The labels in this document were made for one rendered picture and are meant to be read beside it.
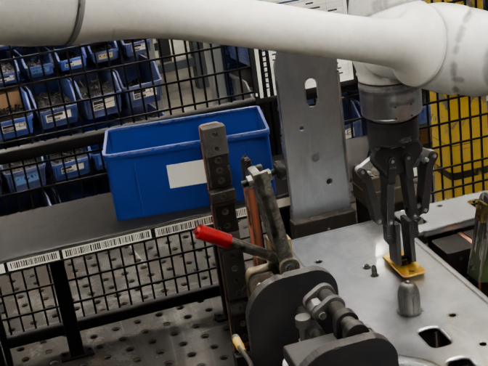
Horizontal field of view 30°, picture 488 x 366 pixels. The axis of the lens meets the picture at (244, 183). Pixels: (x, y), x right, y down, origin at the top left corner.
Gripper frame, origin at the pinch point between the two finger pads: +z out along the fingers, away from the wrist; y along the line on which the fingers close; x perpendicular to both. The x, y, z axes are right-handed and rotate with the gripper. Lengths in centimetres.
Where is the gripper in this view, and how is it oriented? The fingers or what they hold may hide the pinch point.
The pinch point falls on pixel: (401, 240)
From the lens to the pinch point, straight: 143.1
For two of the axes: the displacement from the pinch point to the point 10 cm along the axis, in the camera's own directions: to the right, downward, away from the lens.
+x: -2.7, -3.2, 9.1
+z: 1.3, 9.2, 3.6
